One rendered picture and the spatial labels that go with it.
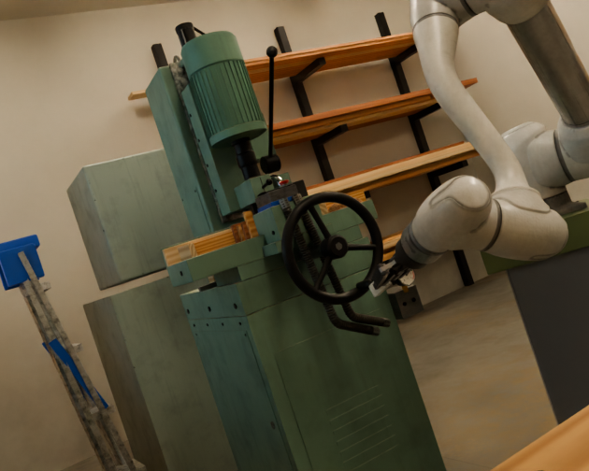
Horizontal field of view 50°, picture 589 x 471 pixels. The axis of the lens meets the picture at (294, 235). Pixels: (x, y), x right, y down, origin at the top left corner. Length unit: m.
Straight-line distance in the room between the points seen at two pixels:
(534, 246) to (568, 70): 0.55
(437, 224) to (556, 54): 0.61
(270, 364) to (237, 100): 0.76
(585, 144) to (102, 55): 3.39
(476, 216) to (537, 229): 0.15
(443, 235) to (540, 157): 0.74
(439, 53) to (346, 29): 4.05
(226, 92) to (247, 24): 3.13
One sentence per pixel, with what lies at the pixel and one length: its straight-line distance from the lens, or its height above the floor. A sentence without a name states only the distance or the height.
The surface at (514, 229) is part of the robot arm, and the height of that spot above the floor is 0.76.
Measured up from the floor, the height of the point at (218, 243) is 0.92.
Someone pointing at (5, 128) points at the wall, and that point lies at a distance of 4.25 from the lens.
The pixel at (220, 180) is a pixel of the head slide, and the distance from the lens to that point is 1.98.
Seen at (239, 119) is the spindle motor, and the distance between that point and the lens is 1.86.
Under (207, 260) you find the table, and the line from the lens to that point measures 1.66.
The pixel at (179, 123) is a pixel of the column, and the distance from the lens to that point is 2.09.
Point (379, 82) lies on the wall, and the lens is 5.42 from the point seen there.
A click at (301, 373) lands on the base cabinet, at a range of 1.75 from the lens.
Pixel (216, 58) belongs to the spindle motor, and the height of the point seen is 1.43.
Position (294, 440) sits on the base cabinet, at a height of 0.36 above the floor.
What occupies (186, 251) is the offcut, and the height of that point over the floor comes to 0.92.
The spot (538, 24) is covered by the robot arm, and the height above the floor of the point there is 1.14.
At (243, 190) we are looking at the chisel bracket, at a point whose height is 1.05.
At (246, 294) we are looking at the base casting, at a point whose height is 0.76.
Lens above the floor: 0.87
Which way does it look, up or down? level
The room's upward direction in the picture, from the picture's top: 19 degrees counter-clockwise
